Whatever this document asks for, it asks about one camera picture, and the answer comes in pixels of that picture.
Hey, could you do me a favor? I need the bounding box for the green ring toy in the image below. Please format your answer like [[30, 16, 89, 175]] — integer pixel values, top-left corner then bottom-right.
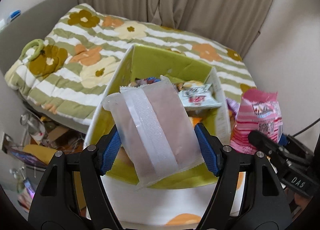
[[21, 39, 44, 62]]

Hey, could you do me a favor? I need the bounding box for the blue white bottle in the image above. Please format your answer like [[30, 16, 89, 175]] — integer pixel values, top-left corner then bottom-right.
[[7, 10, 21, 23]]

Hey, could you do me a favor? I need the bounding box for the pink striped snack packet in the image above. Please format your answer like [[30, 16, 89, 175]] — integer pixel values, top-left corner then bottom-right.
[[230, 88, 283, 155]]

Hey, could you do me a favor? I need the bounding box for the orange snack packet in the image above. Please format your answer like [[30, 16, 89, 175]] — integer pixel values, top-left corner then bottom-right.
[[189, 117, 202, 127]]

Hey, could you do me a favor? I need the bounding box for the floral striped quilt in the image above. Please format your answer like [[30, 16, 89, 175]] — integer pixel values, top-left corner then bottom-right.
[[4, 4, 255, 125]]

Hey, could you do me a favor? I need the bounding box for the translucent white snack packet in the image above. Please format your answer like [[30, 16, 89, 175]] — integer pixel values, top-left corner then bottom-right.
[[102, 76, 203, 188]]

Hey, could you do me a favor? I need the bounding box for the purple snack bag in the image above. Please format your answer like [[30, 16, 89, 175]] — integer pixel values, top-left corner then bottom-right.
[[226, 97, 240, 120]]

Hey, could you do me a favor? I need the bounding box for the grey headboard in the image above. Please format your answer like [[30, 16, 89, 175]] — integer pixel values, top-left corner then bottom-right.
[[0, 0, 78, 74]]

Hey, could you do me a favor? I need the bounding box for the dark cartoon snack packet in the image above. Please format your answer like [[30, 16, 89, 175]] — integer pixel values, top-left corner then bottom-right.
[[129, 77, 160, 88]]

